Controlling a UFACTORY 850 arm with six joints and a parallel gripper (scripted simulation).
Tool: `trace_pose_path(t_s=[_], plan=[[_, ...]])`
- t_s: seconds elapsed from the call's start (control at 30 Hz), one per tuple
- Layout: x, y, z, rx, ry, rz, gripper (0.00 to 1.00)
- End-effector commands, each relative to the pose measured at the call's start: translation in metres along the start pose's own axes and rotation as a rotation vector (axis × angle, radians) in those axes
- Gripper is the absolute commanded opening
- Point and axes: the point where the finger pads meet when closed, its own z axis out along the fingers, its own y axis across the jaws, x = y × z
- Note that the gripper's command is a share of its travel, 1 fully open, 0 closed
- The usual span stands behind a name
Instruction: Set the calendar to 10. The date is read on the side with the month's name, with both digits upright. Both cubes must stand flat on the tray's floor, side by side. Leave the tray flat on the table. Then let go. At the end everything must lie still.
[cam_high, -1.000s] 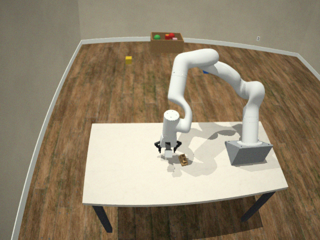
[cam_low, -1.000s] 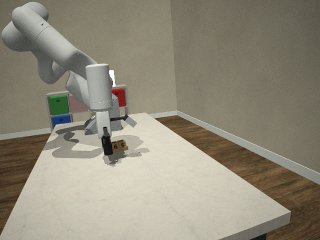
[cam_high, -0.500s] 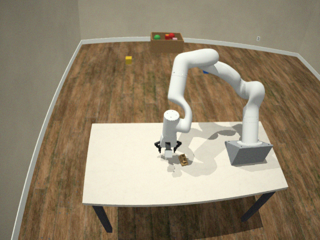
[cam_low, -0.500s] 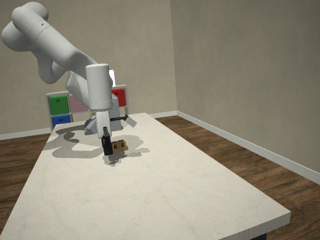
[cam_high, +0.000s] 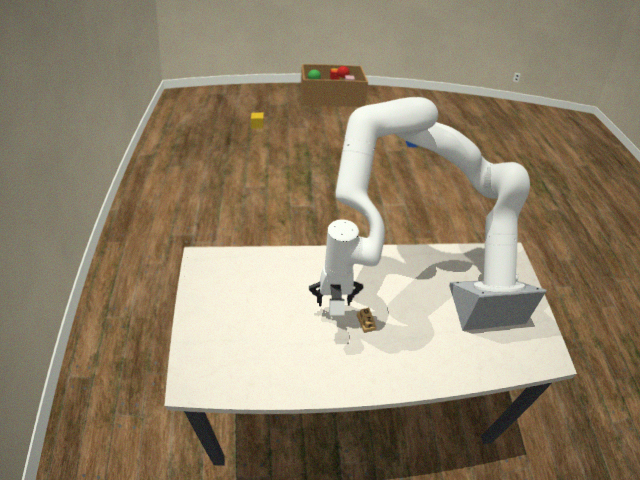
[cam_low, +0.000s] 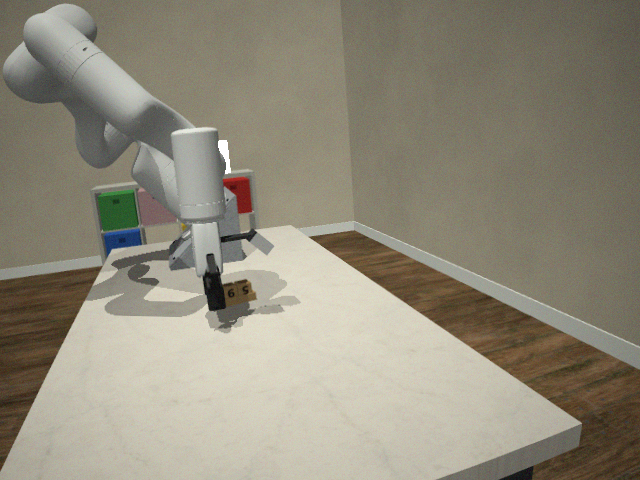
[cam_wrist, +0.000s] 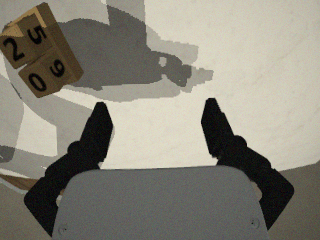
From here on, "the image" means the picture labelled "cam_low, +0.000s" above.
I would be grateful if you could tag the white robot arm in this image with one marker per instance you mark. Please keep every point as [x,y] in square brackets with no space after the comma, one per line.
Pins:
[126,106]

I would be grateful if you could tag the brown wooden digit cube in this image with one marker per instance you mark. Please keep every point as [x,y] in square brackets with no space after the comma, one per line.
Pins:
[230,290]
[243,286]

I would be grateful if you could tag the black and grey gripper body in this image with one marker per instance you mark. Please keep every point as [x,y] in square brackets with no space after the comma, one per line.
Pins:
[205,238]

